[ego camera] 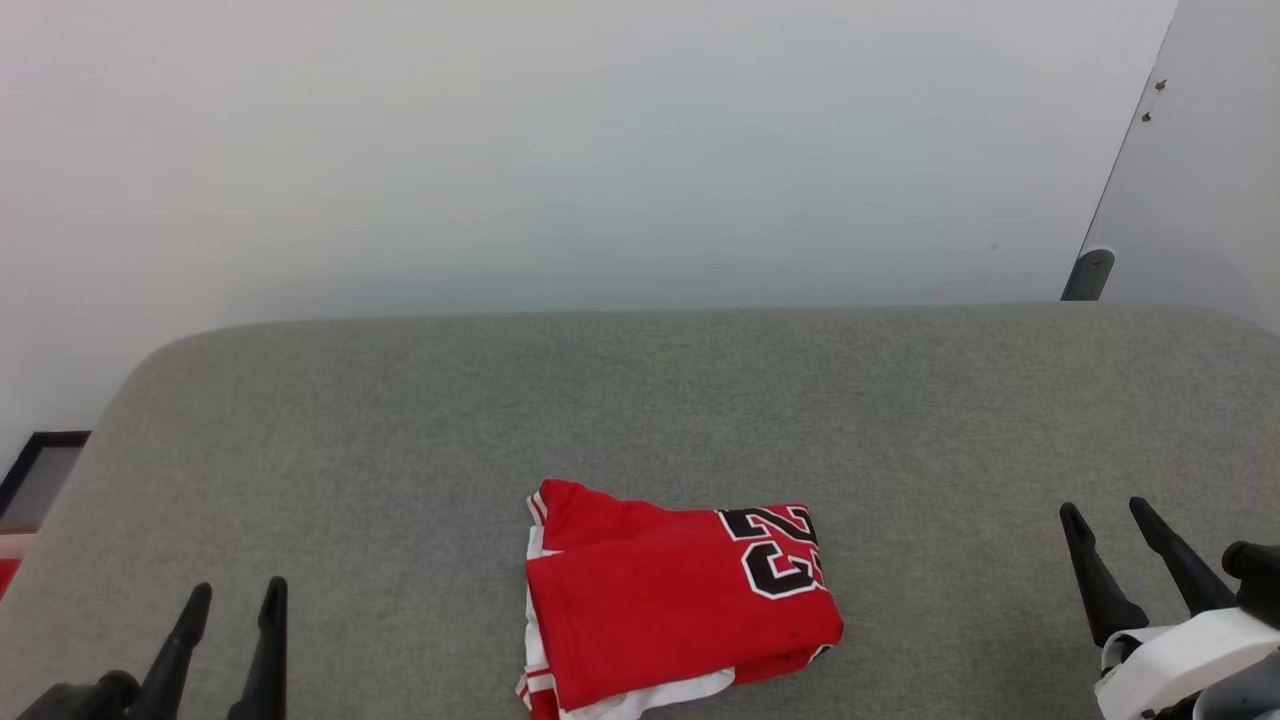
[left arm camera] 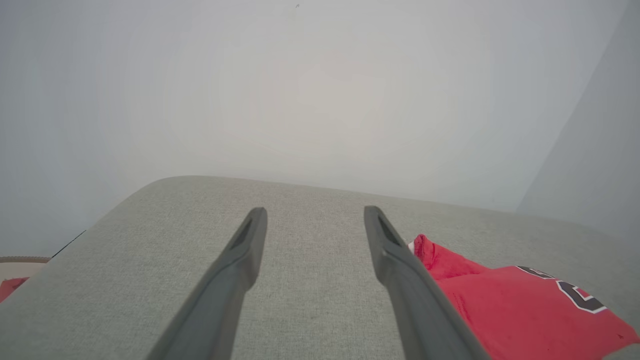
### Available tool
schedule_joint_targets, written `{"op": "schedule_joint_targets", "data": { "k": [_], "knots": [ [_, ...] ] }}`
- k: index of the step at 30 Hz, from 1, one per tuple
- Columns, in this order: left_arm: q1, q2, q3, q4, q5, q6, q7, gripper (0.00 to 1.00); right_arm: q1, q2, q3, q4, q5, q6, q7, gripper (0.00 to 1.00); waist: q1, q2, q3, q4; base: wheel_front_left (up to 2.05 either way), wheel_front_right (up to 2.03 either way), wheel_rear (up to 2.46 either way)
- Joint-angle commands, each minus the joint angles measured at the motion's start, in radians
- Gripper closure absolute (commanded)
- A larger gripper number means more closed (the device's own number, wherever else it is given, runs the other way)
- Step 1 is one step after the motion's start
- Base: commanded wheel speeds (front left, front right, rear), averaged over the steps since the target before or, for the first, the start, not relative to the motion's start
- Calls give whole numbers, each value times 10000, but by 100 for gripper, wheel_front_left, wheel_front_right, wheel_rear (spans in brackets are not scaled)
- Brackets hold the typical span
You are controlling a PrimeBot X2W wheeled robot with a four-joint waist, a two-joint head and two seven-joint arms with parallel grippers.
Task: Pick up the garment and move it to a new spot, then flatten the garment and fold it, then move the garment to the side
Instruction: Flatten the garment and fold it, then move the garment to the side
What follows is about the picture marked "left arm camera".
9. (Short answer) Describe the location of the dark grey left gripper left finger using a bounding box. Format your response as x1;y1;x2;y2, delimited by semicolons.
146;207;269;360

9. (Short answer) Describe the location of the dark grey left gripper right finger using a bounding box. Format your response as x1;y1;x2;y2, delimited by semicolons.
363;205;494;360

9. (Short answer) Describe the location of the red and white jersey garment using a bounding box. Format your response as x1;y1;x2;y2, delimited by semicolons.
407;234;640;360

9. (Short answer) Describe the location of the red cloth item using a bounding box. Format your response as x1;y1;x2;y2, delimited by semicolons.
0;277;30;304

